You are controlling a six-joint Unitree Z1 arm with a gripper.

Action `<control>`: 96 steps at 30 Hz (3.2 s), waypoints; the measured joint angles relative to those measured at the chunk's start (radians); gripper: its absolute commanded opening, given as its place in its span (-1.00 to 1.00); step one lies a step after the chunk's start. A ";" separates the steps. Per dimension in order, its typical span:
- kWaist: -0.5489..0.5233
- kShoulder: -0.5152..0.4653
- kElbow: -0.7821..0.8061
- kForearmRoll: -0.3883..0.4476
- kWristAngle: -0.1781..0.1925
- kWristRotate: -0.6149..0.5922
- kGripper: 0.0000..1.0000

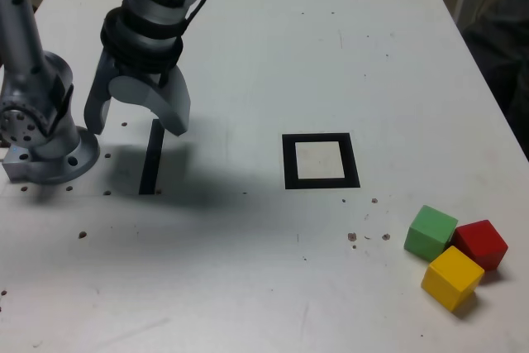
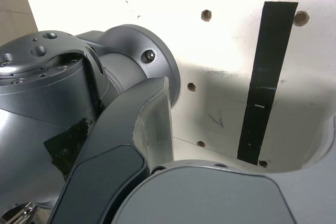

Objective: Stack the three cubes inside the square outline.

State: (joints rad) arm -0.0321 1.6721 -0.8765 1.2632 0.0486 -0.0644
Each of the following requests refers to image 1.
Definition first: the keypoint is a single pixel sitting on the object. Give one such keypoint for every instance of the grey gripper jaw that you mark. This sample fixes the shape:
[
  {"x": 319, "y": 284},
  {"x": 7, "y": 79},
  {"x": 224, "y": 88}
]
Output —
[
  {"x": 97, "y": 109},
  {"x": 165, "y": 105}
]

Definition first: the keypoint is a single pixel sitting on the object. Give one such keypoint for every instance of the green cube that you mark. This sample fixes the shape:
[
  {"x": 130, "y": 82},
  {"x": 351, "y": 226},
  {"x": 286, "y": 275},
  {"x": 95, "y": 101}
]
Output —
[{"x": 430, "y": 231}]

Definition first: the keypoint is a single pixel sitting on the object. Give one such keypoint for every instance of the yellow cube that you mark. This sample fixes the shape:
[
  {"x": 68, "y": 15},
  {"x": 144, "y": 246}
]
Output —
[{"x": 452, "y": 278}]

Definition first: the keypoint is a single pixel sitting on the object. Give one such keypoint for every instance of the red cube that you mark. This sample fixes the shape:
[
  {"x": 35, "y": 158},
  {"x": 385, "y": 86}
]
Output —
[{"x": 483, "y": 245}]

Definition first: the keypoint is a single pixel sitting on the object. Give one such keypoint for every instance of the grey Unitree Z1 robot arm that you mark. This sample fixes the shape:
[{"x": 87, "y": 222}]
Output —
[{"x": 20, "y": 30}]

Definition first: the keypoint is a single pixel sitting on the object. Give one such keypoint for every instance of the black tape square outline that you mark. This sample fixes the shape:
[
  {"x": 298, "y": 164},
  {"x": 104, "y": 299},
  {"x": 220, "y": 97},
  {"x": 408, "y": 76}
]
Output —
[{"x": 289, "y": 163}]

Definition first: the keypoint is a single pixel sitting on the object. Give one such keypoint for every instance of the black tape strip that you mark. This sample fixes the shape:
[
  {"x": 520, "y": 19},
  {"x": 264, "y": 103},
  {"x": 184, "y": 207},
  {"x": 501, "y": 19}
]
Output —
[{"x": 149, "y": 163}]

